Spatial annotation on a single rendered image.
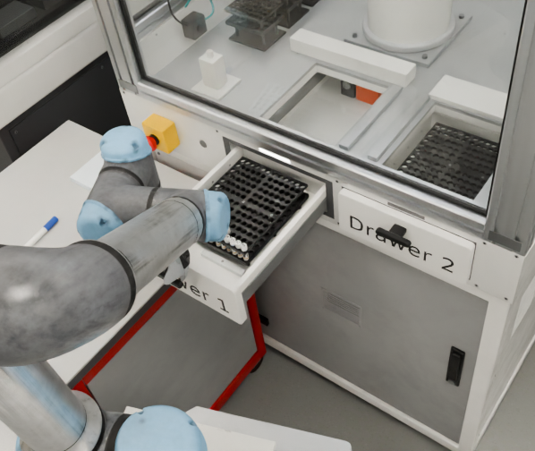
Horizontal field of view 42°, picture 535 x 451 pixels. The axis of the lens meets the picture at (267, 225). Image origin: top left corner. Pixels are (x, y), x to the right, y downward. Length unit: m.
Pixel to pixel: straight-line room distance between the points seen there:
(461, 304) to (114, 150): 0.80
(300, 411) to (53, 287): 1.58
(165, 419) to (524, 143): 0.67
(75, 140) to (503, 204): 1.17
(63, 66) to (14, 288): 1.47
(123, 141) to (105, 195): 0.10
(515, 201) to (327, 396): 1.14
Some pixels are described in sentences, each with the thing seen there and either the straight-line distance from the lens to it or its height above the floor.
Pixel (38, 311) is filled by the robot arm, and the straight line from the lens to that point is 0.66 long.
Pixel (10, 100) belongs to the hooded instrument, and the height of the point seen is 0.86.
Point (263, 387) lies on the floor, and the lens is 2.23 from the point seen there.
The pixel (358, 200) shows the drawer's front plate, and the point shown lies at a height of 0.93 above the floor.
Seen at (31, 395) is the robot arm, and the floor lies 1.24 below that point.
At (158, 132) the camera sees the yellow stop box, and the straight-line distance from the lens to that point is 1.67.
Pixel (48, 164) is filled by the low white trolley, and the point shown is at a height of 0.76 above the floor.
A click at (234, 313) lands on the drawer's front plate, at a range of 1.35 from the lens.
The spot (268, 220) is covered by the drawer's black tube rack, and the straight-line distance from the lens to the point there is 1.42.
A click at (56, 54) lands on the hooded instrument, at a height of 0.89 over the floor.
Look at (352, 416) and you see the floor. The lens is 2.17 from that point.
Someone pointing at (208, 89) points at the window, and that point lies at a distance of 1.54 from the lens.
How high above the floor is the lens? 1.94
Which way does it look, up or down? 48 degrees down
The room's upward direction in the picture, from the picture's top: 9 degrees counter-clockwise
